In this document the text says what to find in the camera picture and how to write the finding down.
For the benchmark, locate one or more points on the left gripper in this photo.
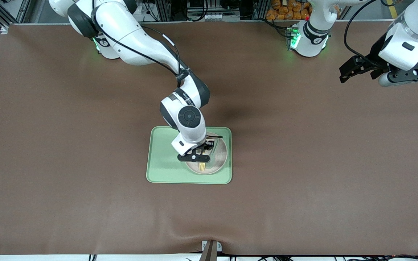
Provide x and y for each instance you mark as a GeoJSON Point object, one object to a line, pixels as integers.
{"type": "Point", "coordinates": [375, 57]}

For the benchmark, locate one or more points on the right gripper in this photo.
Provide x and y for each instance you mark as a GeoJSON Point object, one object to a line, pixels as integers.
{"type": "Point", "coordinates": [208, 146]}

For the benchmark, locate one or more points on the beige round plate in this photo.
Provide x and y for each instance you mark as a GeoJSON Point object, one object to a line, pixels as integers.
{"type": "Point", "coordinates": [218, 159]}

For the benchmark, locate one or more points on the yellow plastic fork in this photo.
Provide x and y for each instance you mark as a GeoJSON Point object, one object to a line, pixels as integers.
{"type": "Point", "coordinates": [202, 166]}

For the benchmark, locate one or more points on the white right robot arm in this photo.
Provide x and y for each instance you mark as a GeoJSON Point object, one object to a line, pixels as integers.
{"type": "Point", "coordinates": [132, 32]}

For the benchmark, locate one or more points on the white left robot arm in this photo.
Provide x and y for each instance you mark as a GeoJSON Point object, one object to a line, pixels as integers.
{"type": "Point", "coordinates": [308, 47]}

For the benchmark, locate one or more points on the light green rectangular tray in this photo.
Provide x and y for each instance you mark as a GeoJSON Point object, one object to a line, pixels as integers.
{"type": "Point", "coordinates": [162, 170]}

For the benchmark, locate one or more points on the pile of orange buns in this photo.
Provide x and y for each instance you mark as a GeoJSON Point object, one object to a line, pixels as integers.
{"type": "Point", "coordinates": [283, 12]}

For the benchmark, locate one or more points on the white connector strip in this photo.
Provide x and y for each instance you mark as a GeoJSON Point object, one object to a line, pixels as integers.
{"type": "Point", "coordinates": [209, 16]}

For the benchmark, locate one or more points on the brown table mat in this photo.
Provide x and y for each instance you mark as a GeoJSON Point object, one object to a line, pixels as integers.
{"type": "Point", "coordinates": [85, 210]}

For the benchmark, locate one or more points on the black right camera bracket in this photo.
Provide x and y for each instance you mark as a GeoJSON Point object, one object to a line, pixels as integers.
{"type": "Point", "coordinates": [192, 157]}

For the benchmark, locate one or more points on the black camera bracket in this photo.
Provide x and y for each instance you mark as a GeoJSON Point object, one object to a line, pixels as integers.
{"type": "Point", "coordinates": [412, 74]}
{"type": "Point", "coordinates": [192, 157]}

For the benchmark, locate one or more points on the black left camera bracket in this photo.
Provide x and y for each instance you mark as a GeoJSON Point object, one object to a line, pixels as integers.
{"type": "Point", "coordinates": [412, 74]}

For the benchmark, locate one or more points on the metal clamp bracket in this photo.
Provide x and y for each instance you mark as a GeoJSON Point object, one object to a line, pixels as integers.
{"type": "Point", "coordinates": [210, 250]}

